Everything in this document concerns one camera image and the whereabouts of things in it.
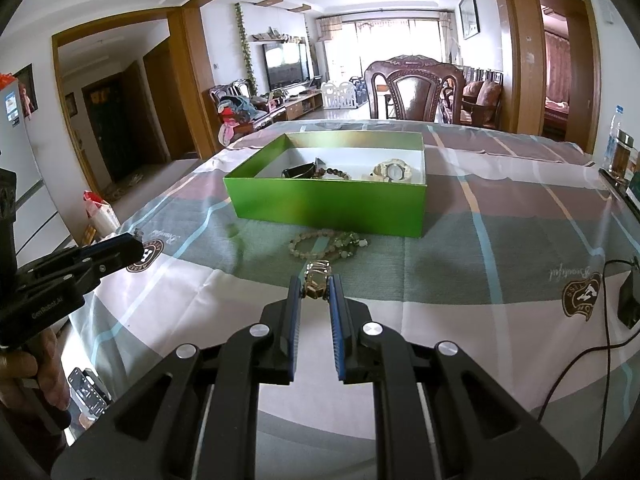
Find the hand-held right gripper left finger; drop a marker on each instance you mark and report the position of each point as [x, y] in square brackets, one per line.
[295, 321]

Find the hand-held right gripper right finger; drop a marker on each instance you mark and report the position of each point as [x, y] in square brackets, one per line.
[337, 326]

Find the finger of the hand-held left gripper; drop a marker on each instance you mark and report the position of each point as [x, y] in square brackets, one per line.
[107, 243]
[120, 260]

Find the silver metal watch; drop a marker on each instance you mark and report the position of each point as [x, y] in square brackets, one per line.
[315, 285]

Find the green cardboard box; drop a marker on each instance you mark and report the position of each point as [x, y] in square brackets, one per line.
[325, 210]

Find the person's left hand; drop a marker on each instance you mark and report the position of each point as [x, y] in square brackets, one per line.
[45, 370]

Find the red white plastic bag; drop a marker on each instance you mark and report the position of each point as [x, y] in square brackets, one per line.
[102, 215]

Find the white refrigerator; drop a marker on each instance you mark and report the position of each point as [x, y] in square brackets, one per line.
[30, 180]

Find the dark entrance door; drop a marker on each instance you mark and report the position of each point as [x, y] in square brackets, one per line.
[112, 135]

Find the black wristwatch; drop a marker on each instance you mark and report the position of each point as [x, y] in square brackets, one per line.
[299, 171]

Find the beige wristwatch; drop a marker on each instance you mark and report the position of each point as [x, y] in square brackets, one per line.
[392, 171]

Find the pile of clothes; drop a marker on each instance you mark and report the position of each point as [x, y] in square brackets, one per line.
[235, 112]

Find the dark wooden armchair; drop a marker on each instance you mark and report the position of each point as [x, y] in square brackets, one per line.
[265, 115]

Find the wooden television cabinet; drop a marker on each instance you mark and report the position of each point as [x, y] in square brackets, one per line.
[300, 105]

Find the white baby fence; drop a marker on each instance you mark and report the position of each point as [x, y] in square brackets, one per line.
[342, 96]

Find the green vine garland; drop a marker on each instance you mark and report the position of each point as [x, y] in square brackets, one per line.
[246, 50]

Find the carved dark wooden chair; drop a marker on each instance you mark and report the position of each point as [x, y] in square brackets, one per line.
[415, 95]

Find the flat screen television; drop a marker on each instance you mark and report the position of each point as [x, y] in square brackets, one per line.
[286, 65]

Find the wooden sofa with cushions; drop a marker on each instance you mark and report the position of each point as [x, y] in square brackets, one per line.
[482, 102]

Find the black power adapter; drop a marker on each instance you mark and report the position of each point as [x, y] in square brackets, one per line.
[630, 300]

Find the beige curtain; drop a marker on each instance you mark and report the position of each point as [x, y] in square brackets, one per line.
[330, 27]

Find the bed with pink cover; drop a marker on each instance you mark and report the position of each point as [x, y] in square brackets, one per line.
[556, 115]

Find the clear water bottle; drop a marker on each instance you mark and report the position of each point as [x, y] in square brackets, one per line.
[612, 140]

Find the glass jar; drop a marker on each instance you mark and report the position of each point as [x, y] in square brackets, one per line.
[625, 157]

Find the pink bedroom curtain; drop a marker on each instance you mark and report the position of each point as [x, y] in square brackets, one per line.
[556, 65]

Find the perforated metal bracket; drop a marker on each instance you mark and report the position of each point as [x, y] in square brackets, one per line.
[90, 392]

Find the small wall frame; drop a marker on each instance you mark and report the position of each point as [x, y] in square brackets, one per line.
[70, 104]

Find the dark wall poster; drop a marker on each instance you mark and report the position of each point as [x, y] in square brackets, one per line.
[26, 90]

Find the wall shelf with ornaments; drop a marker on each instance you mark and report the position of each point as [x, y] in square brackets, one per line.
[277, 37]

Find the framed wall picture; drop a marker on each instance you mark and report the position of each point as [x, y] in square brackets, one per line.
[469, 12]

